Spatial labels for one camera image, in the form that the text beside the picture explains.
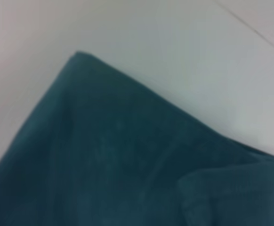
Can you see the teal blue t-shirt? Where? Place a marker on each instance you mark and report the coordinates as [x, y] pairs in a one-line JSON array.
[[118, 153]]

